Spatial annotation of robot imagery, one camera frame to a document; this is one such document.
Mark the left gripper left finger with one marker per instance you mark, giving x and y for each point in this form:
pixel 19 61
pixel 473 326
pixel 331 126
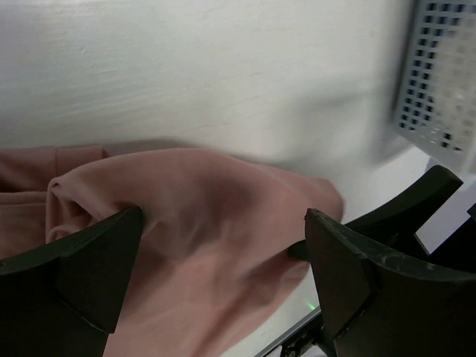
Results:
pixel 64 298

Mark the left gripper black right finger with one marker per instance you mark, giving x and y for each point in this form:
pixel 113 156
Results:
pixel 377 301

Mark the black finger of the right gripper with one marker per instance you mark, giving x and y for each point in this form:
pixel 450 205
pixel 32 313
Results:
pixel 395 223

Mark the pink t shirt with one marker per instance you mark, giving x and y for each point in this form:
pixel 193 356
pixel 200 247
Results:
pixel 212 264

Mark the white plastic basket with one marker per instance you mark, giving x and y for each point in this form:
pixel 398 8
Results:
pixel 435 106

